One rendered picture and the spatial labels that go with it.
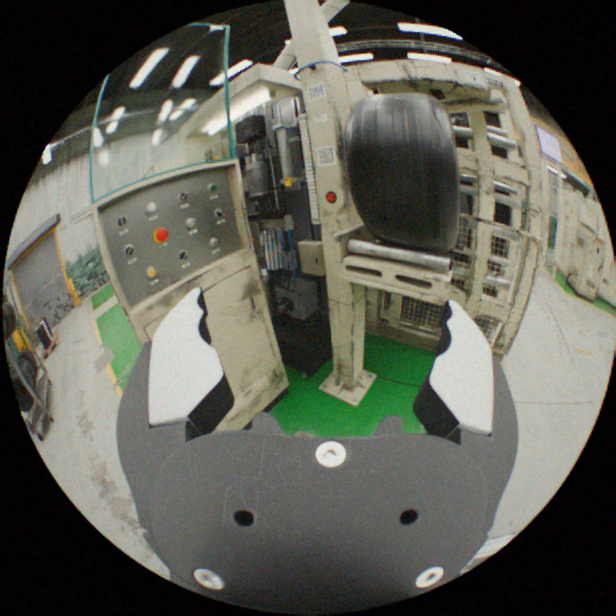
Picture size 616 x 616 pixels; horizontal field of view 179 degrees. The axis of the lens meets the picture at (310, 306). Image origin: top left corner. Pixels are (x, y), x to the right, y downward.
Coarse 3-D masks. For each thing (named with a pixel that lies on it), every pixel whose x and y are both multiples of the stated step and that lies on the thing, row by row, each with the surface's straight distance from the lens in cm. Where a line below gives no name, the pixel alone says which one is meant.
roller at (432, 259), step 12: (348, 240) 74; (360, 240) 72; (360, 252) 72; (372, 252) 70; (384, 252) 68; (396, 252) 67; (408, 252) 66; (420, 252) 66; (432, 252) 66; (420, 264) 67; (432, 264) 65; (444, 264) 64
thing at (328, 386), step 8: (328, 376) 144; (368, 376) 143; (328, 384) 140; (368, 384) 139; (328, 392) 136; (336, 392) 136; (344, 392) 135; (352, 392) 135; (360, 392) 135; (344, 400) 132; (352, 400) 132
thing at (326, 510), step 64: (192, 448) 5; (256, 448) 5; (320, 448) 5; (384, 448) 5; (448, 448) 6; (192, 512) 5; (256, 512) 4; (320, 512) 4; (384, 512) 5; (448, 512) 5; (192, 576) 5; (256, 576) 5; (320, 576) 5; (384, 576) 5; (448, 576) 6
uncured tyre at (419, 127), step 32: (384, 96) 67; (416, 96) 64; (352, 128) 58; (384, 128) 54; (416, 128) 53; (448, 128) 57; (352, 160) 56; (384, 160) 52; (416, 160) 50; (448, 160) 52; (352, 192) 60; (384, 192) 53; (416, 192) 51; (448, 192) 52; (384, 224) 59; (416, 224) 56; (448, 224) 56
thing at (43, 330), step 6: (42, 324) 618; (36, 330) 619; (42, 330) 613; (48, 330) 691; (42, 336) 613; (48, 336) 623; (54, 336) 661; (42, 342) 621; (48, 342) 617; (54, 342) 610; (42, 348) 705; (48, 348) 615; (42, 354) 636; (42, 360) 626
